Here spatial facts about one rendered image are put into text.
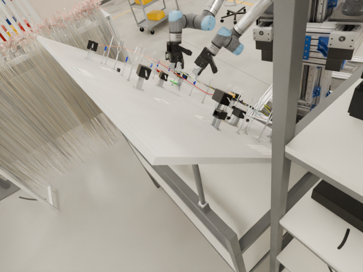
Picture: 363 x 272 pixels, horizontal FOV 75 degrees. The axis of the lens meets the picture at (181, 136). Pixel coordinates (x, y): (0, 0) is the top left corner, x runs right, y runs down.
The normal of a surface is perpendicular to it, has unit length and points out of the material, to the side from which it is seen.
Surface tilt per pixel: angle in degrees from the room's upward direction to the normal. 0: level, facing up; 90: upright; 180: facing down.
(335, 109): 0
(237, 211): 0
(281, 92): 90
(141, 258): 0
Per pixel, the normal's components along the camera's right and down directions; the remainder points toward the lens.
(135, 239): -0.26, -0.67
